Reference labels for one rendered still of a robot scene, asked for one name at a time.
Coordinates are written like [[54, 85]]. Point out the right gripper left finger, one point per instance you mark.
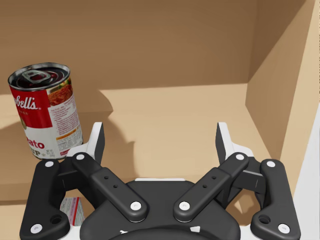
[[110, 185]]

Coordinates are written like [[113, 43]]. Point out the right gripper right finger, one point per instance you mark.
[[210, 185]]

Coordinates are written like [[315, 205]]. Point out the red and white can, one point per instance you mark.
[[47, 110]]

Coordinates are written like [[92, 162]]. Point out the red and white carton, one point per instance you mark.
[[73, 210]]

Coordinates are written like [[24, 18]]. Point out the pale wooden shelf unit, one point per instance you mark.
[[175, 75]]

